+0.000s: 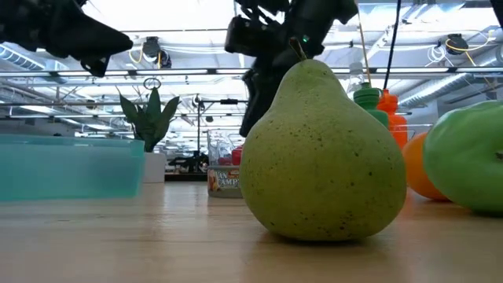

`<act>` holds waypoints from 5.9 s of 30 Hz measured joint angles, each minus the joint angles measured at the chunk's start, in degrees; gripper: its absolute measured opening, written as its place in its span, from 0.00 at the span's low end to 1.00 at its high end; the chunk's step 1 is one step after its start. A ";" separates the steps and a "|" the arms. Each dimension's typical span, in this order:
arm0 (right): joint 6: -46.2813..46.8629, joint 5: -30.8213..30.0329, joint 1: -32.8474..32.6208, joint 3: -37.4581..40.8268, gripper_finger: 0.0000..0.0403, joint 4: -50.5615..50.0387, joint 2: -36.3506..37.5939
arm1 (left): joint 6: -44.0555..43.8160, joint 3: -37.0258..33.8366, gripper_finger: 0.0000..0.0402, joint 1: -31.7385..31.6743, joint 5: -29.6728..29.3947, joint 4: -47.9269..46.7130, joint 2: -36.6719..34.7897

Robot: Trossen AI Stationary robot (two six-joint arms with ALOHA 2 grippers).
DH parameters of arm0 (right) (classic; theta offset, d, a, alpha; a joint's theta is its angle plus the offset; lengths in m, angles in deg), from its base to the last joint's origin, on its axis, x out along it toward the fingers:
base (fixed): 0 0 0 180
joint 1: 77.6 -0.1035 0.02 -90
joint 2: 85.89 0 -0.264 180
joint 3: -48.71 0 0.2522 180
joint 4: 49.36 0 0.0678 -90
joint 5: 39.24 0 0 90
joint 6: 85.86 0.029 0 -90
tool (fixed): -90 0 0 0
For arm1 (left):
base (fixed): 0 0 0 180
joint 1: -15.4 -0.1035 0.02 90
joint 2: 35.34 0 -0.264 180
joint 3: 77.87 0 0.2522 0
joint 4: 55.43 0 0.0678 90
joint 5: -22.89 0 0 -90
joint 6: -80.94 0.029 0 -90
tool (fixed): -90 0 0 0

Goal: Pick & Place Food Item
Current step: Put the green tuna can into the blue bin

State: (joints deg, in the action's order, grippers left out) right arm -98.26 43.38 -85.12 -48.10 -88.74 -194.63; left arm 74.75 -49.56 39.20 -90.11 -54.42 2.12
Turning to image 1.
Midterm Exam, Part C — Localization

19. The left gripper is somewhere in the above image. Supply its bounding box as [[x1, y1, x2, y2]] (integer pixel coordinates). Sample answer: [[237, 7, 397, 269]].
[[23, 0, 134, 78]]

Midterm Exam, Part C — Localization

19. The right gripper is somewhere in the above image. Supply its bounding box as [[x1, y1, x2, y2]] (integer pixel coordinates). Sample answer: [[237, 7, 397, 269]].
[[224, 0, 300, 138]]

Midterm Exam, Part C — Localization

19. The red bell pepper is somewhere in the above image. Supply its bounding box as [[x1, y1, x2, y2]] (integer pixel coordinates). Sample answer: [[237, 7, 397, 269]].
[[230, 145, 244, 166]]

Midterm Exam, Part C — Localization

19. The silver tin can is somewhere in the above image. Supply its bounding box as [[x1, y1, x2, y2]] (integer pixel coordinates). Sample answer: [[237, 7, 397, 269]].
[[207, 164, 244, 199]]

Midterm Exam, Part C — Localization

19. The green pear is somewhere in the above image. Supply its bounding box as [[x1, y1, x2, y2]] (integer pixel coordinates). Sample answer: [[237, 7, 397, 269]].
[[238, 37, 408, 242]]

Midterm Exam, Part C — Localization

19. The green squeeze bottle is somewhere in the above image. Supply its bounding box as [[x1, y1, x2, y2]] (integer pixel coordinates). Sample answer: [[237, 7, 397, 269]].
[[352, 82, 391, 130]]

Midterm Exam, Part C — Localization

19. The orange squeeze bottle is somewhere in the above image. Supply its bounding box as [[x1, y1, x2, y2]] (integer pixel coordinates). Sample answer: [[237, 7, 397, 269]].
[[376, 89, 409, 150]]

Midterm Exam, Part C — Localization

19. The orange fruit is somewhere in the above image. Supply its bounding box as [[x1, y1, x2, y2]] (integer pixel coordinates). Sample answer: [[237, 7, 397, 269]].
[[401, 132, 451, 202]]

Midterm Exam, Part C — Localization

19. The green apple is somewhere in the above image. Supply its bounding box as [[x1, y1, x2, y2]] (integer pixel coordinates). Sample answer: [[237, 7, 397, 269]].
[[423, 100, 503, 216]]

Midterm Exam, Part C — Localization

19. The narrow clear plastic bin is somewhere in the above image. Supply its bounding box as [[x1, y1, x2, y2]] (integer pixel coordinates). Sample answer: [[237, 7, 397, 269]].
[[207, 128, 247, 168]]

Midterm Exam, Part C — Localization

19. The potted snake plant white pot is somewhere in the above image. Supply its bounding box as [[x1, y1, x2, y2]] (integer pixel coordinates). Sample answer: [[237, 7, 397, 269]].
[[116, 86, 182, 184]]

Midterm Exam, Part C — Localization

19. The clear water bottle white cap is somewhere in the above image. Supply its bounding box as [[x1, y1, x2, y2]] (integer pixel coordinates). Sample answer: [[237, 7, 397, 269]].
[[344, 61, 367, 101]]

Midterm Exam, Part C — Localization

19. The black metal stand frame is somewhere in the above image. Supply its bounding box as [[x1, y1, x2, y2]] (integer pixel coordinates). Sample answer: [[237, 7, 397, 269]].
[[196, 97, 251, 166]]

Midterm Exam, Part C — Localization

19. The black cord reel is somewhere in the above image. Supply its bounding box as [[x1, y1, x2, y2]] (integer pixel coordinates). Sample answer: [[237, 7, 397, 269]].
[[141, 35, 173, 70], [445, 33, 469, 55]]

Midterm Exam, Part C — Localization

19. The black wire ring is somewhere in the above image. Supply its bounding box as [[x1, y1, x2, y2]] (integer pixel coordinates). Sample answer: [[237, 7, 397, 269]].
[[142, 76, 163, 91]]

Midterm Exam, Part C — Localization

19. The black aluminium table frame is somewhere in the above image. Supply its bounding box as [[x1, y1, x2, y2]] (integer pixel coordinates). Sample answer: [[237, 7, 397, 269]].
[[164, 172, 209, 182]]

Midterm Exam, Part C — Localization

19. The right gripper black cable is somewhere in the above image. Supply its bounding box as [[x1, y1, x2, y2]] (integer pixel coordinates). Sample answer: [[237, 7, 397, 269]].
[[383, 0, 402, 90]]

